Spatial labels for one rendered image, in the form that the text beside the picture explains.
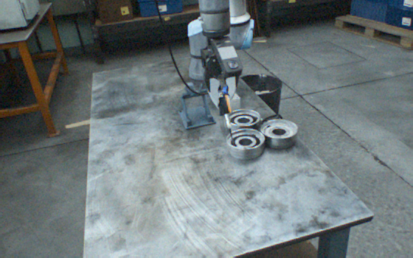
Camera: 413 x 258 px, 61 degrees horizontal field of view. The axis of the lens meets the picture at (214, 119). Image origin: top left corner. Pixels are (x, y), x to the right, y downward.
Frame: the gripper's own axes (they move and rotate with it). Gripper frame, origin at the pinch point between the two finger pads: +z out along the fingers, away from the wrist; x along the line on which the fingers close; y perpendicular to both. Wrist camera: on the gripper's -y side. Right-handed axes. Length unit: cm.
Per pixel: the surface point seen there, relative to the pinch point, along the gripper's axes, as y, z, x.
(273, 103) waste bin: 99, 60, -62
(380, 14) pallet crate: 280, 70, -290
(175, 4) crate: 349, 39, -51
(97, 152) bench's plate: 9.5, 13.1, 36.9
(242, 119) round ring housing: 7.1, 11.1, -7.7
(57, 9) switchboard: 377, 32, 85
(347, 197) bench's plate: -33.1, 13.1, -17.8
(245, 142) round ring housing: -4.6, 11.7, -4.2
